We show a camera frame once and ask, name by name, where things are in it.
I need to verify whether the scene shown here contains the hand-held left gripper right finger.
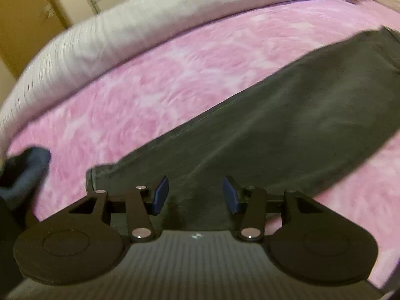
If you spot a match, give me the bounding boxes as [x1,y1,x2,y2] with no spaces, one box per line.
[222,175,326,242]

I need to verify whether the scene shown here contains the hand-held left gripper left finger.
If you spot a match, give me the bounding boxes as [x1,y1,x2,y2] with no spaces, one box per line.
[68,175,170,243]

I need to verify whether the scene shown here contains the dark grey pants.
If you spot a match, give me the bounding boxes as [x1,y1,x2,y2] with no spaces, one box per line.
[85,25,400,235]

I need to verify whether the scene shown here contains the pink patterned blanket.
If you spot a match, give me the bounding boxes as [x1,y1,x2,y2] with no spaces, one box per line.
[6,0,400,285]

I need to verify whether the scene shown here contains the dark blue cloth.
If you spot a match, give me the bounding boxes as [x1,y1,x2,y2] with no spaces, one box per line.
[0,146,52,211]

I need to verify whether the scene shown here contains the white rolled duvet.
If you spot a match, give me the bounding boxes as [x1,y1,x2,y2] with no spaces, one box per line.
[0,0,334,146]

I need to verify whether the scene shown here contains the yellow wooden wardrobe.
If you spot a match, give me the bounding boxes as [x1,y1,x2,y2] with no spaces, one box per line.
[0,0,97,79]

